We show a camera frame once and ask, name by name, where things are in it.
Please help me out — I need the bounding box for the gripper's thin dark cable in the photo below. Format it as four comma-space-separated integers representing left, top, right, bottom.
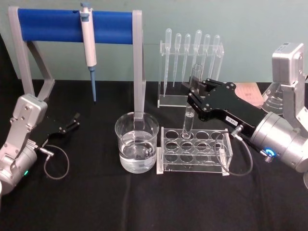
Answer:
214, 128, 254, 175
35, 144, 70, 180

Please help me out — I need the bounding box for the glass test tube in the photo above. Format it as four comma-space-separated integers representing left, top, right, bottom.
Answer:
182, 64, 202, 141

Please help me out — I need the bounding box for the glass beaker with water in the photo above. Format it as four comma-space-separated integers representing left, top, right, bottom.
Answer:
115, 111, 160, 174

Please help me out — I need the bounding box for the glass conical flask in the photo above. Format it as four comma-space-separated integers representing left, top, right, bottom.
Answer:
260, 81, 286, 115

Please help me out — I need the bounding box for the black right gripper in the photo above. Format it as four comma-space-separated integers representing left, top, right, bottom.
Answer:
181, 76, 267, 136

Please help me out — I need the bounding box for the left gripper's thin dark cable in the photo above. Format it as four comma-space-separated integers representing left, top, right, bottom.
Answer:
35, 144, 70, 180

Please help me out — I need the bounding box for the black table cloth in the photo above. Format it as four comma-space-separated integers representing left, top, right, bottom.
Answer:
0, 33, 308, 231

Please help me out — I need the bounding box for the grey stand with blue bar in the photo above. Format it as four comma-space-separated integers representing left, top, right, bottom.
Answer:
8, 6, 147, 125

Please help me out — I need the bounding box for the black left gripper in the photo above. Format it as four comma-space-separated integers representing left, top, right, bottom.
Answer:
36, 112, 81, 145

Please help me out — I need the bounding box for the clear acrylic test tube rack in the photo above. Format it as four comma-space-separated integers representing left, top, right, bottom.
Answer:
155, 126, 233, 176

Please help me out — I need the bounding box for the right gripper's thin dark cable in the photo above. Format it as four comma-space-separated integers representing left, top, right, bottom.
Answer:
214, 128, 254, 175

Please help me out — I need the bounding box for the clear acrylic dropper rack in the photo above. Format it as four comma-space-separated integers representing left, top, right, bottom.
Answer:
157, 40, 226, 108

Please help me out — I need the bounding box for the white and blue micropipette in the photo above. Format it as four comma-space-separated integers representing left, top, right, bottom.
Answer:
80, 2, 98, 104

